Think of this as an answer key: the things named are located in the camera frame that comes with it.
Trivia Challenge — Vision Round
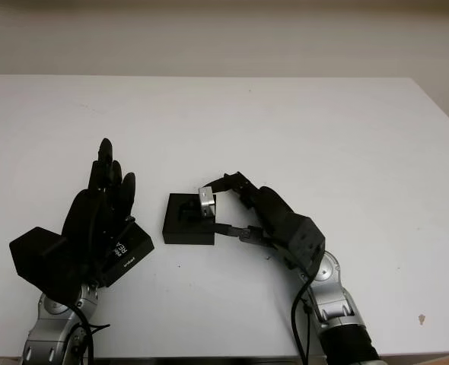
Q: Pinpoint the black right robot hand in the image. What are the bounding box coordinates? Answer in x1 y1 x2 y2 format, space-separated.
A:
205 170 298 264

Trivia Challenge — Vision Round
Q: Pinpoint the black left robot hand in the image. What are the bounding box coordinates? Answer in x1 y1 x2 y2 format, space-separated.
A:
60 138 138 287

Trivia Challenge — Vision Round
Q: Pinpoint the black RealSense box lid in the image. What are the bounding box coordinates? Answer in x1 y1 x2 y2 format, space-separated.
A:
102 222 156 289

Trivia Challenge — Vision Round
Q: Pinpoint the small silver camera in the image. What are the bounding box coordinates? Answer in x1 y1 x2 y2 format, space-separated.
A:
197 185 217 220

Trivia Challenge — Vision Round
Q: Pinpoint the black box base with insert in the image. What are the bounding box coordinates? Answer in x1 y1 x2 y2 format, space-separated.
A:
162 192 217 246

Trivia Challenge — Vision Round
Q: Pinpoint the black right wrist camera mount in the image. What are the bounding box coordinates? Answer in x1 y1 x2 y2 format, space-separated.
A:
281 214 326 281

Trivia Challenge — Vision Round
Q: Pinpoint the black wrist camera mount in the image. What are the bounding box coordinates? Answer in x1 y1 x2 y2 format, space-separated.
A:
281 214 326 281
8 227 84 305

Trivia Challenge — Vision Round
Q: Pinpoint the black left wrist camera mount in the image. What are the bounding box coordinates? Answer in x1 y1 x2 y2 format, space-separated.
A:
8 227 84 305

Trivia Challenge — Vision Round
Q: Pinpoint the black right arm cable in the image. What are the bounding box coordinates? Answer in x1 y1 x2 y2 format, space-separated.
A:
291 277 315 365

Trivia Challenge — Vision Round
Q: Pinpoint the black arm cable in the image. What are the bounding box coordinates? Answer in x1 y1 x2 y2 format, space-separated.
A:
291 277 315 365
72 303 111 364

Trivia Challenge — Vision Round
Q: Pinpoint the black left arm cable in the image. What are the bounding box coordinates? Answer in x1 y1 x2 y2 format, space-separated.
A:
72 303 111 364

